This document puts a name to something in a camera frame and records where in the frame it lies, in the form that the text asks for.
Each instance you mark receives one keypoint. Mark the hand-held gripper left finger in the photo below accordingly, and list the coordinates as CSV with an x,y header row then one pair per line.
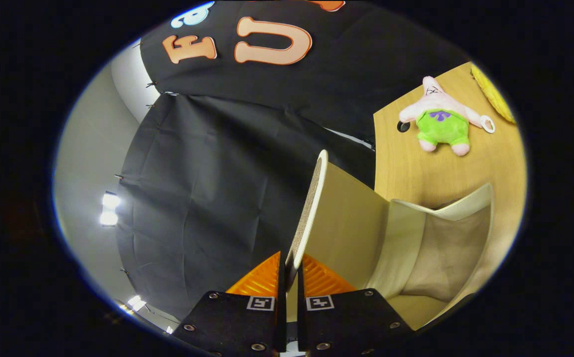
x,y
282,317

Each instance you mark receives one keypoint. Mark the beige fabric storage box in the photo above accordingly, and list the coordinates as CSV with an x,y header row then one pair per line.
x,y
346,223

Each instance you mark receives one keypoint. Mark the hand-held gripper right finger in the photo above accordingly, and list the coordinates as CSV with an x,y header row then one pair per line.
x,y
300,317

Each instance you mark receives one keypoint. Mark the ceiling light strip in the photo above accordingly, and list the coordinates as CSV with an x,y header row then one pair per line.
x,y
136,302

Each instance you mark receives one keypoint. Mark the pink starfish plush toy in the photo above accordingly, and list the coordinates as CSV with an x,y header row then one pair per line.
x,y
440,124

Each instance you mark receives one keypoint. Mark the yellow plush toy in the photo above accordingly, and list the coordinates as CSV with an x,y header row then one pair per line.
x,y
495,94

